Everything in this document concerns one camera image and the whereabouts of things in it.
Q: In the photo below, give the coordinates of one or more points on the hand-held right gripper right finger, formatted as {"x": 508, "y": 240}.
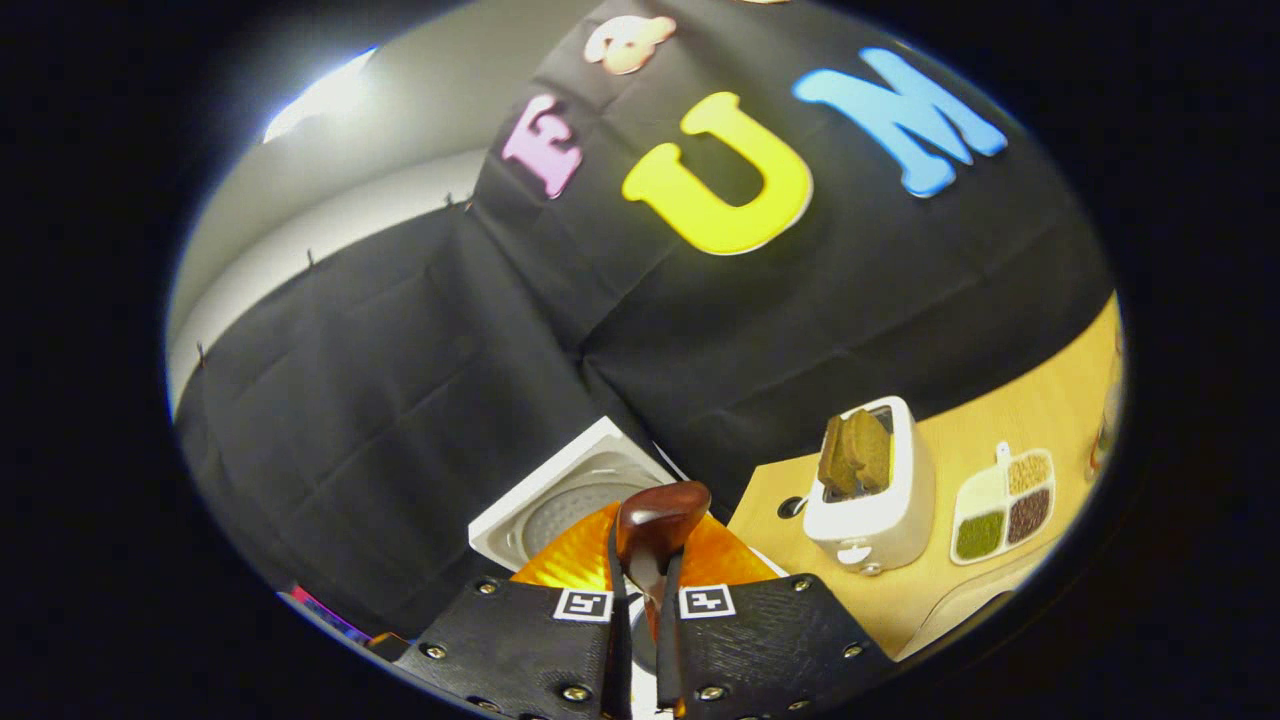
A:
{"x": 760, "y": 640}

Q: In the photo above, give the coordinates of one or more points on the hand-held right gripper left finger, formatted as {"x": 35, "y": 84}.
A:
{"x": 520, "y": 650}

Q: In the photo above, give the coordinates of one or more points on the dark wooden spoon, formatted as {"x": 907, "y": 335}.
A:
{"x": 660, "y": 515}

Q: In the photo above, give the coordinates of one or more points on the white rice cooker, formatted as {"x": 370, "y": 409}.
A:
{"x": 570, "y": 485}

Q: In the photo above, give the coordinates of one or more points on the white toaster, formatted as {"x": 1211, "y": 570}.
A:
{"x": 880, "y": 525}

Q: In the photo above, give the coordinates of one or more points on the brown bread slice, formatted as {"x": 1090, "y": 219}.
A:
{"x": 862, "y": 455}

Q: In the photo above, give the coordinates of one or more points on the white divided grain dish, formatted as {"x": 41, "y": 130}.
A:
{"x": 985, "y": 495}

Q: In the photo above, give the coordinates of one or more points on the clear plastic water bottle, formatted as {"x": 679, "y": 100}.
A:
{"x": 1108, "y": 420}

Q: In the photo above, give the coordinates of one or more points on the large ceiling light panel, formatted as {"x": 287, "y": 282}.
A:
{"x": 325, "y": 95}

